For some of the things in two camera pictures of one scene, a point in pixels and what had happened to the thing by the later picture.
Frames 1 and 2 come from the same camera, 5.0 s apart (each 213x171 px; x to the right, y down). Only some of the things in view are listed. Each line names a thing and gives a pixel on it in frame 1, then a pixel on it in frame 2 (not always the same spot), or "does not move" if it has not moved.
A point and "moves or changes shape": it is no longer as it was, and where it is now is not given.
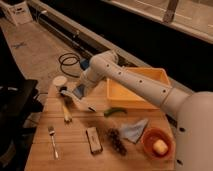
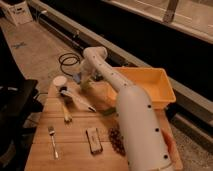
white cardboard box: [19, 13] does not move
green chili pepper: [115, 109] does not move
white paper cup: [59, 80] does not move
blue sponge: [79, 91] moves or changes shape
